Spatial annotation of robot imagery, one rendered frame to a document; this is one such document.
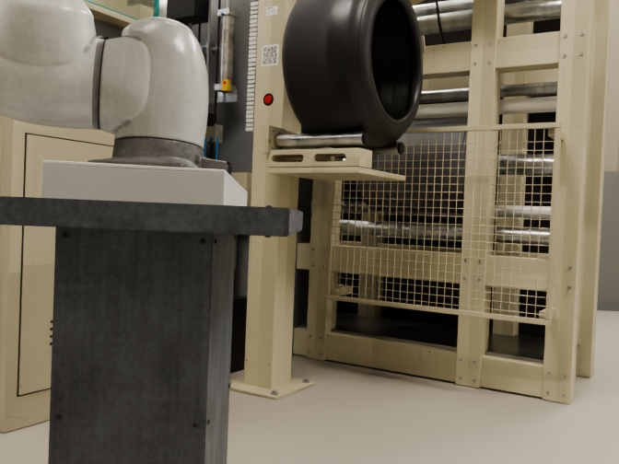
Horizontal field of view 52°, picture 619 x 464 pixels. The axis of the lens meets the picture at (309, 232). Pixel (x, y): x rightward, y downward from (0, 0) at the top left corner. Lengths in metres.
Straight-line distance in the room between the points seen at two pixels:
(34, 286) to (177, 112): 1.02
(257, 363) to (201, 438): 1.34
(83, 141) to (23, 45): 0.99
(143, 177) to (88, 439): 0.42
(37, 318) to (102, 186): 1.03
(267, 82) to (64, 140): 0.76
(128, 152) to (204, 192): 0.17
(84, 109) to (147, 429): 0.53
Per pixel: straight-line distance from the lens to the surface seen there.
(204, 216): 0.88
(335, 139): 2.09
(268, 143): 2.19
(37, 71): 1.12
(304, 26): 2.09
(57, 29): 1.12
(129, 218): 0.90
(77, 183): 1.04
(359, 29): 2.02
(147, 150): 1.08
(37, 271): 1.99
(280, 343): 2.37
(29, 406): 2.07
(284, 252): 2.33
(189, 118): 1.11
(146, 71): 1.11
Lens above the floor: 0.64
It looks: 1 degrees down
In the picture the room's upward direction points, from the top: 2 degrees clockwise
